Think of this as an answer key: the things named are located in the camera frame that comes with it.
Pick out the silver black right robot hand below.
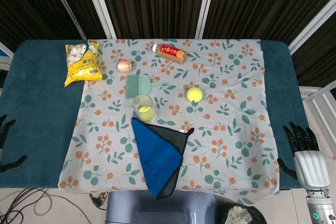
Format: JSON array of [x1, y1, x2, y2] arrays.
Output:
[[277, 121, 332, 191]]

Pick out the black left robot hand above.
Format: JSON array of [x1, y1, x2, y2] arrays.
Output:
[[0, 114, 28, 174]]

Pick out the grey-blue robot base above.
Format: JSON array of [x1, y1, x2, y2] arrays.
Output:
[[104, 189, 219, 224]]

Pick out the clear cup with ball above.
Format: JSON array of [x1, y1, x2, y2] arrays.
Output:
[[132, 94, 156, 124]]

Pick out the teal fleece table cover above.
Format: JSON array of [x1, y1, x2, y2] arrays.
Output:
[[0, 39, 322, 191]]

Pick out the white metal rack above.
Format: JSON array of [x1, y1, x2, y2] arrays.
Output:
[[299, 81, 336, 141]]

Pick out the crumpled white paper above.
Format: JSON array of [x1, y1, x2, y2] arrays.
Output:
[[227, 205, 253, 224]]

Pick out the floral print tablecloth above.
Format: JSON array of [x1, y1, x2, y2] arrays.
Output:
[[58, 38, 281, 206]]

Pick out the yellow marshmallow bag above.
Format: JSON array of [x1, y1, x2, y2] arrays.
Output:
[[64, 41, 103, 88]]

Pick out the black waste bin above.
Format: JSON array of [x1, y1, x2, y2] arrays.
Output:
[[217, 202, 267, 224]]

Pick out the brown onion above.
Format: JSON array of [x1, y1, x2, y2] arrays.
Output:
[[117, 59, 132, 73]]

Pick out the green dustpan brush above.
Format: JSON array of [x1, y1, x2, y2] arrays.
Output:
[[125, 73, 169, 100]]

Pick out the blue and grey folded cloth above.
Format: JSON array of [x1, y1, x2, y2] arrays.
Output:
[[131, 116, 195, 200]]

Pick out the brown drink bottle red label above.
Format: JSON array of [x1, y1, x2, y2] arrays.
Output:
[[152, 43, 188, 65]]

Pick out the black floor cables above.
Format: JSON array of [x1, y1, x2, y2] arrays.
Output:
[[0, 187, 107, 224]]

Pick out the white and blue frame piece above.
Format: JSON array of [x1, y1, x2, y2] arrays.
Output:
[[0, 41, 14, 63]]

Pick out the coloured wire bundle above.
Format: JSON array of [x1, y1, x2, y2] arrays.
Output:
[[89, 192, 109, 209]]

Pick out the thin grey partition post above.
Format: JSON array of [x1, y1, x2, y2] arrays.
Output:
[[44, 0, 88, 40]]

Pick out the white partition post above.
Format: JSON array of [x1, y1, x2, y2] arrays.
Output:
[[287, 0, 336, 55], [80, 0, 117, 39], [194, 0, 219, 39]]

